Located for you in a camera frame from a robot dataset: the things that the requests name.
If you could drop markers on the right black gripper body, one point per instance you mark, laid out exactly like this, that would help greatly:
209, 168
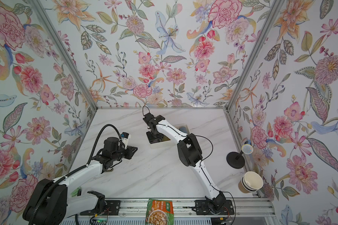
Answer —
153, 137

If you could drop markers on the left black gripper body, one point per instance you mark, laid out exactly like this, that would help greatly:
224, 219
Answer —
121, 153

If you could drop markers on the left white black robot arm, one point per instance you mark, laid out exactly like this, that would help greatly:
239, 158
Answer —
51, 201

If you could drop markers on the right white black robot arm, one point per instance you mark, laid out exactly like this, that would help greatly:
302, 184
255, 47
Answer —
190, 155

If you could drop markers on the white divided organizer tray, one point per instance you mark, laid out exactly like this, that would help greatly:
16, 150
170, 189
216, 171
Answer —
173, 133

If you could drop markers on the blue rolled sock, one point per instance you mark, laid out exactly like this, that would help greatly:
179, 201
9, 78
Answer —
184, 129

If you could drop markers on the small green object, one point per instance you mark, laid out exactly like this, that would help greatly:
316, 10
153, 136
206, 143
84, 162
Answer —
76, 192

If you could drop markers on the green snack bag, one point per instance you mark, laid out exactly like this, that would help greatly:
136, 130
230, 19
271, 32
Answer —
159, 212

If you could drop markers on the black stand with round lamp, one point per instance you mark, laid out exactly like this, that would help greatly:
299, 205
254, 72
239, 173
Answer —
236, 159

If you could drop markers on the beige paper cup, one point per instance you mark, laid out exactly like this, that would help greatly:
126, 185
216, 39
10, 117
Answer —
250, 182

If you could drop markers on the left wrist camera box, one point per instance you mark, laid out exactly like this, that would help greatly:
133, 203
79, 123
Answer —
125, 139

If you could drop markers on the aluminium mounting rail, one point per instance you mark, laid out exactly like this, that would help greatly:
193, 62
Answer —
183, 207

